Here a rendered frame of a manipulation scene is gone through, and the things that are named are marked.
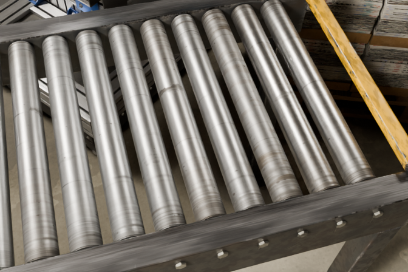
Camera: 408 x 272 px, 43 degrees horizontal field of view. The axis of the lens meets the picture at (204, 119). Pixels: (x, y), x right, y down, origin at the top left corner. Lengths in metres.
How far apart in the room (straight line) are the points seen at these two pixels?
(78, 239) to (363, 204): 0.44
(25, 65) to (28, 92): 0.07
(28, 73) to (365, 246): 0.70
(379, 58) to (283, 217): 1.03
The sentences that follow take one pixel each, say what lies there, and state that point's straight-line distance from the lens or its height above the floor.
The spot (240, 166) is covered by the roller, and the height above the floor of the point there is 0.80.
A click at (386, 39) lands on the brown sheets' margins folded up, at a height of 0.41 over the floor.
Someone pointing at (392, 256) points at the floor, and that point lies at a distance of 1.76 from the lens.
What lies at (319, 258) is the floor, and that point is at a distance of 1.68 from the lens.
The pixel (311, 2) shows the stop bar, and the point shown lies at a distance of 1.11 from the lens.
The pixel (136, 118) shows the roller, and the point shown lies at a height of 0.80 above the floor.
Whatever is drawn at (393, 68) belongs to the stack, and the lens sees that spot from 1.81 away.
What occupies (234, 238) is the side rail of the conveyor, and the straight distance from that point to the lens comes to 0.79.
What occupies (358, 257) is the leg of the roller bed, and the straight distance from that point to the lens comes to 1.09.
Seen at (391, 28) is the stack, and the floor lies 0.45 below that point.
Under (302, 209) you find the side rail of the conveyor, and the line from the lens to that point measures 0.83.
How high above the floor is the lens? 1.52
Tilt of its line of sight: 54 degrees down
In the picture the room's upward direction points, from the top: 3 degrees clockwise
